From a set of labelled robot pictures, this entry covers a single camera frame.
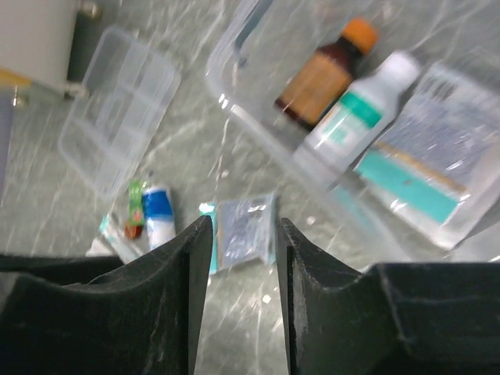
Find white bottle green label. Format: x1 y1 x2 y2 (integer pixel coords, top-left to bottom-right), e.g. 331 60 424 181
294 50 422 177

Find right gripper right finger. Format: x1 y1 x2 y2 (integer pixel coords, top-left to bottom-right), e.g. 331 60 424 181
277 219 499 374

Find brown bottle orange cap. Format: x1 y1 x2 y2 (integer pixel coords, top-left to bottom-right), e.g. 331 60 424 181
274 18 379 130

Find small orange round tin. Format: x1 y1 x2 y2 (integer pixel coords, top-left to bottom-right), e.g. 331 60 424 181
123 223 144 241

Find clear compartment tray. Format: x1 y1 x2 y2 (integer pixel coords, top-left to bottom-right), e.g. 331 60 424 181
58 26 181 200

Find beige cylindrical drum device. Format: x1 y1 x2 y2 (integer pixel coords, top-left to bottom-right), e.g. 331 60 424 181
0 0 102 106

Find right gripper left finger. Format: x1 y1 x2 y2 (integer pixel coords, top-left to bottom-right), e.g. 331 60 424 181
1 216 213 374

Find green small sachet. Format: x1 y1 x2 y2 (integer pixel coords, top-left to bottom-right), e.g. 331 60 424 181
128 180 145 226

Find teal header swab packet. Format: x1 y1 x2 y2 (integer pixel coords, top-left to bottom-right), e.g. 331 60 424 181
198 192 277 275
355 62 499 249

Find white teal bandage wrappers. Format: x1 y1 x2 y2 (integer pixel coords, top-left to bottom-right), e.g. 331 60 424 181
85 213 144 264

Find clear plastic medicine box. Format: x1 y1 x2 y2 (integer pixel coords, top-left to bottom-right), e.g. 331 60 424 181
206 1 499 263

